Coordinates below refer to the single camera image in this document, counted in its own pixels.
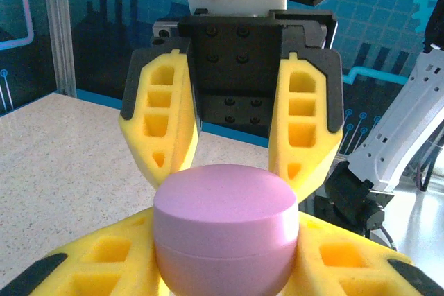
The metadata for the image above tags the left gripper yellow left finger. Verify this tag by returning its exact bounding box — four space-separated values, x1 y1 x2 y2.
0 207 171 296

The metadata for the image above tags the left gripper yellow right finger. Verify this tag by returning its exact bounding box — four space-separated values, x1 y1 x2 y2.
282 211 444 296

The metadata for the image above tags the purple earbud charging case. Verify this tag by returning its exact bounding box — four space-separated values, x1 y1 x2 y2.
152 164 301 296

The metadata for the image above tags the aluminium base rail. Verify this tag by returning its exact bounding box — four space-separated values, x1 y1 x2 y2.
377 188 444 278

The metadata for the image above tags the aluminium frame post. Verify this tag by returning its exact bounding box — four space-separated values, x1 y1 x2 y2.
40 0 78 98

